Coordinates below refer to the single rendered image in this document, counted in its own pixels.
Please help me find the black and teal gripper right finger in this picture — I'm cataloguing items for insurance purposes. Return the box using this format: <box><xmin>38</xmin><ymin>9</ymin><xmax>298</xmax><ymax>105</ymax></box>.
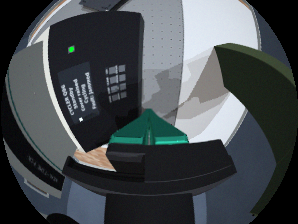
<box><xmin>149</xmin><ymin>109</ymin><xmax>189</xmax><ymax>145</ymax></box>

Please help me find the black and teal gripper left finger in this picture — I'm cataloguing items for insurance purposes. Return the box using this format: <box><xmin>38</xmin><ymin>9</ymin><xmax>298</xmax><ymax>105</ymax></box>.
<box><xmin>109</xmin><ymin>109</ymin><xmax>149</xmax><ymax>145</ymax></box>

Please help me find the white thermal cycler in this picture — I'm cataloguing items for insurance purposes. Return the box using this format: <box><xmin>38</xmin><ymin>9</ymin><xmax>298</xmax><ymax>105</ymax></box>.
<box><xmin>1</xmin><ymin>11</ymin><xmax>145</xmax><ymax>199</ymax></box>

